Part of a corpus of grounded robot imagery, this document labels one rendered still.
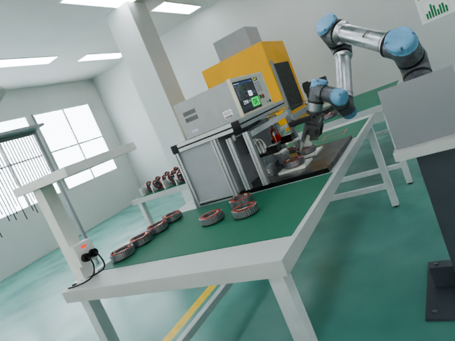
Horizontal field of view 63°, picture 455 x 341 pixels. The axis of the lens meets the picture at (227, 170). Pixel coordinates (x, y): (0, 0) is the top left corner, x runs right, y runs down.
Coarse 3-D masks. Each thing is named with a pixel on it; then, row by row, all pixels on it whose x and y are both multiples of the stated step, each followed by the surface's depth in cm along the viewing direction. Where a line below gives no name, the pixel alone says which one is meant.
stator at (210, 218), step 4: (208, 212) 167; (212, 212) 167; (216, 212) 160; (220, 212) 160; (204, 216) 165; (208, 216) 166; (212, 216) 159; (216, 216) 159; (220, 216) 160; (200, 220) 161; (204, 220) 159; (208, 220) 158; (212, 220) 158; (216, 220) 159; (220, 220) 160; (204, 224) 159; (208, 224) 159; (212, 224) 159
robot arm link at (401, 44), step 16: (336, 16) 178; (320, 32) 181; (336, 32) 177; (352, 32) 170; (368, 32) 164; (384, 32) 159; (400, 32) 150; (336, 48) 189; (368, 48) 166; (384, 48) 156; (400, 48) 148; (416, 48) 150; (400, 64) 157
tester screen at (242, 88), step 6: (234, 84) 190; (240, 84) 196; (246, 84) 202; (252, 84) 208; (240, 90) 194; (246, 90) 200; (240, 96) 192; (246, 96) 198; (252, 96) 203; (240, 102) 190; (252, 108) 199
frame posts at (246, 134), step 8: (288, 112) 231; (288, 120) 232; (248, 136) 178; (296, 136) 233; (232, 144) 183; (248, 144) 180; (296, 144) 234; (232, 152) 185; (256, 152) 180; (240, 160) 186; (256, 160) 181; (240, 168) 186; (256, 168) 182; (264, 168) 183; (240, 176) 187; (264, 176) 181; (248, 184) 186; (264, 184) 182
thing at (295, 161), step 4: (296, 156) 196; (300, 156) 191; (288, 160) 196; (292, 160) 189; (296, 160) 188; (300, 160) 189; (304, 160) 191; (284, 164) 192; (288, 164) 190; (292, 164) 189; (296, 164) 188; (300, 164) 189
